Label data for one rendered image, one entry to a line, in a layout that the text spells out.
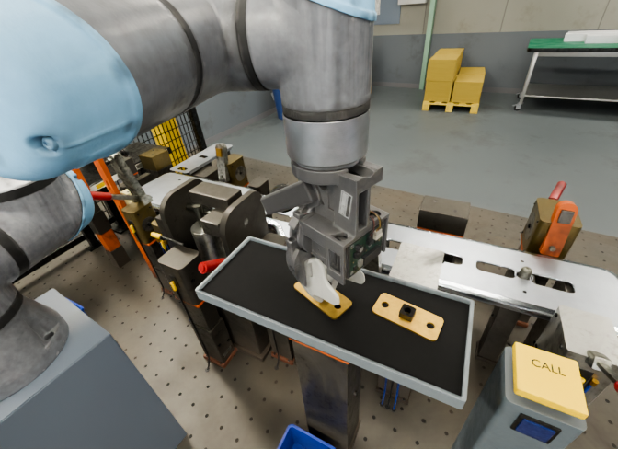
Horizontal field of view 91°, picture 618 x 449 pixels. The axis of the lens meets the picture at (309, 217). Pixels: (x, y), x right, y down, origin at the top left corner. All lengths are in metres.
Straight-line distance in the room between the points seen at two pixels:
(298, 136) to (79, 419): 0.56
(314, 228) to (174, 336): 0.83
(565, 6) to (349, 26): 6.16
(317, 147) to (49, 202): 0.43
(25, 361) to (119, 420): 0.21
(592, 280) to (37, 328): 0.99
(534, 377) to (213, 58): 0.43
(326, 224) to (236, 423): 0.67
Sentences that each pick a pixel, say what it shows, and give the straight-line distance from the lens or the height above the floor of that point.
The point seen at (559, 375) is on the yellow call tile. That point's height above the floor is 1.16.
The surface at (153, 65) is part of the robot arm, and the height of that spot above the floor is 1.48.
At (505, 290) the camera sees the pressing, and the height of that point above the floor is 1.00.
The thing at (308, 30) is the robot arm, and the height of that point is 1.49.
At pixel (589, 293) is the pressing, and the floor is 1.00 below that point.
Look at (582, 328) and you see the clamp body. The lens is 0.65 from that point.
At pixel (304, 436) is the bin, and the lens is 0.77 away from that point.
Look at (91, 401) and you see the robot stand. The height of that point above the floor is 1.01.
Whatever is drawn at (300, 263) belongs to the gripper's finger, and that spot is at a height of 1.26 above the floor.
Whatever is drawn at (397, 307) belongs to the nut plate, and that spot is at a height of 1.16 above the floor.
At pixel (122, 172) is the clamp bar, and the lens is 0.97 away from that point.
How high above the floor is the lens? 1.50
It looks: 35 degrees down
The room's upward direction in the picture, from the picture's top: 5 degrees counter-clockwise
